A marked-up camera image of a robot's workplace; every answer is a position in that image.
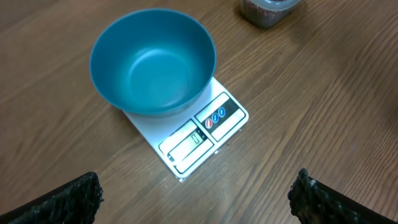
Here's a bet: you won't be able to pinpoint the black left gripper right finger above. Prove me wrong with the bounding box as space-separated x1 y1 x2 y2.
287 168 397 224

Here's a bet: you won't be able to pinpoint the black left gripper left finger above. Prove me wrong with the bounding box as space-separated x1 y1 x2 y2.
1 172 104 224

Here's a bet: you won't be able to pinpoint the white digital kitchen scale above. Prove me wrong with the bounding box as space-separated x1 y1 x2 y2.
124 78 249 182

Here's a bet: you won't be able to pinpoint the teal blue bowl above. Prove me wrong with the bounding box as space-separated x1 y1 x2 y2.
89 8 217 116

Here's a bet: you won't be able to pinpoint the red beans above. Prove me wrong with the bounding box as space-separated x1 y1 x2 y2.
242 0 296 27

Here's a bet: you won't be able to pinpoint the clear plastic container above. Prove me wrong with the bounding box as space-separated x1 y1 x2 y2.
239 0 302 29

